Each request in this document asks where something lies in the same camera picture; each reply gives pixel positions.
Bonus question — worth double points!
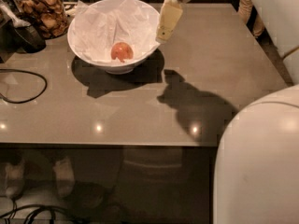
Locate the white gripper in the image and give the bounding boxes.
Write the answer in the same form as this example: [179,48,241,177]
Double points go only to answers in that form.
[156,0,191,44]

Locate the red apple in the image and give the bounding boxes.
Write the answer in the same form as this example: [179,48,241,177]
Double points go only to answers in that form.
[110,42,134,63]

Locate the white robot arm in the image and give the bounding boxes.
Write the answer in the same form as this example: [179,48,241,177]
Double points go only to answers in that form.
[213,0,299,224]

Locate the white ceramic bowl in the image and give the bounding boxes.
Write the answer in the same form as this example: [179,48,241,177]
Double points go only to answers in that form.
[66,0,165,76]

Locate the white paper sheet in bowl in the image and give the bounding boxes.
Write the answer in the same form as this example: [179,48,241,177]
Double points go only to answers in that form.
[73,0,161,63]

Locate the person in tan trousers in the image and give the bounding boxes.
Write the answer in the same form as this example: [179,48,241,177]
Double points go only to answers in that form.
[237,0,264,38]

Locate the glass jar of dried chips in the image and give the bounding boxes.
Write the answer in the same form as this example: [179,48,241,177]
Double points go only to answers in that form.
[14,0,68,39]

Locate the black rounded device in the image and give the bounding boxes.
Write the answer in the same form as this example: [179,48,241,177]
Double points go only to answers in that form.
[9,25,46,53]

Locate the white metal scoop handle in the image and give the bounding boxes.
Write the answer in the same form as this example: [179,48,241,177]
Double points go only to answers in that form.
[0,0,31,28]

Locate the black cable on table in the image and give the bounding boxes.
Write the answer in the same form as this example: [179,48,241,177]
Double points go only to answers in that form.
[0,68,49,105]

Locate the black floor cables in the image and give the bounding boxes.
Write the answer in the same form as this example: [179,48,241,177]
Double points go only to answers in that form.
[0,199,92,224]

